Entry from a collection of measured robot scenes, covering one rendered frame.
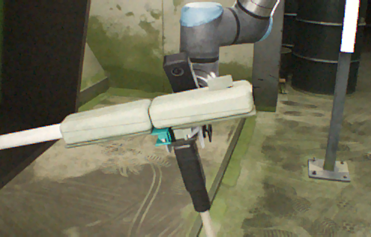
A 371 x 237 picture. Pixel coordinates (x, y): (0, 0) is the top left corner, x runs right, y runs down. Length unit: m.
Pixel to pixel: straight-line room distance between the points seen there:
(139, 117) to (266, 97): 2.16
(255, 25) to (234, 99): 0.38
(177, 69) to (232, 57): 1.99
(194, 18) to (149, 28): 1.98
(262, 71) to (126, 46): 1.02
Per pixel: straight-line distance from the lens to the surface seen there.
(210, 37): 0.82
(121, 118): 0.58
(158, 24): 2.75
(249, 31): 0.89
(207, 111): 0.55
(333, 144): 1.91
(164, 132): 0.57
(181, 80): 0.69
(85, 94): 2.71
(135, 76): 2.89
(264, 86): 2.66
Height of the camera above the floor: 0.91
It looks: 21 degrees down
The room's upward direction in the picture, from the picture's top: straight up
